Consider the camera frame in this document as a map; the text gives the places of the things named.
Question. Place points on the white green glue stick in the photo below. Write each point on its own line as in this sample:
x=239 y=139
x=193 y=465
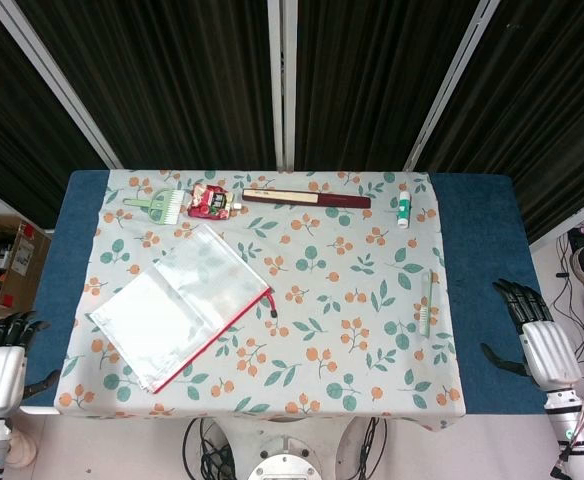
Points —
x=403 y=207

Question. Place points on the black pleated curtain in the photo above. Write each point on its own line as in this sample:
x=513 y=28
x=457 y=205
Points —
x=172 y=85
x=7 y=140
x=372 y=85
x=547 y=110

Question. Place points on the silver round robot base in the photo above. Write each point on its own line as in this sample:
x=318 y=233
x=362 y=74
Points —
x=284 y=462

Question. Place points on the green hand brush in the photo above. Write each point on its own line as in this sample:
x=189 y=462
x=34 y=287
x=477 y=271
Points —
x=164 y=206

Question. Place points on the maroon cream long case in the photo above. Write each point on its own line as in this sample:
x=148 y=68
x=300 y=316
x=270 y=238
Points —
x=322 y=199

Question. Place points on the blue table cover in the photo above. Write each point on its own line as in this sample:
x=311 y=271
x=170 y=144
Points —
x=477 y=225

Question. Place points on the transparent red-trimmed zipper pouch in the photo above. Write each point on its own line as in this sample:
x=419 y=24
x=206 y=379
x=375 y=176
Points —
x=172 y=310

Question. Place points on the white frame post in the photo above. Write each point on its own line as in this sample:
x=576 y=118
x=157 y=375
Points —
x=57 y=85
x=282 y=85
x=452 y=85

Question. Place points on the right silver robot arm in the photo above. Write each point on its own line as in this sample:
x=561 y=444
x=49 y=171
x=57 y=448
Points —
x=579 y=435

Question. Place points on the green toothbrush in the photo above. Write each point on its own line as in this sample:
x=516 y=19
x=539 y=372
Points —
x=426 y=310

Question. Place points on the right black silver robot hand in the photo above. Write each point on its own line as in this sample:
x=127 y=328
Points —
x=547 y=350

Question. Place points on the red snack pouch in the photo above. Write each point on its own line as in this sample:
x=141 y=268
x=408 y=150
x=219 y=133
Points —
x=209 y=202

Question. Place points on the floral print tablecloth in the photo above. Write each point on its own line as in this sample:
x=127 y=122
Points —
x=312 y=300

